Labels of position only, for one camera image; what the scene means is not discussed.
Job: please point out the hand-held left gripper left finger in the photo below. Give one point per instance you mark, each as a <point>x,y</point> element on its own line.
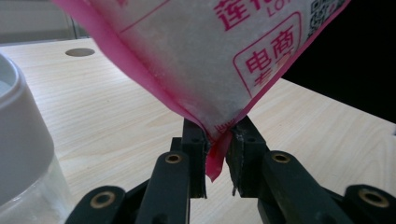
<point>196,161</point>

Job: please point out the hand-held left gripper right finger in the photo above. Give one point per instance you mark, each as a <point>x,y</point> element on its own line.
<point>247,161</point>

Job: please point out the pink and white powder bag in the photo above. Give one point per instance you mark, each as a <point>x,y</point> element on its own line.
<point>193,62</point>

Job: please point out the clear jar with grey lid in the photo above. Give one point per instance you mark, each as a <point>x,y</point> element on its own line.
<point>21,140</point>

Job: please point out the round grey table grommet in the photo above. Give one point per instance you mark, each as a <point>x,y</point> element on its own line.
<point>80,52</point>

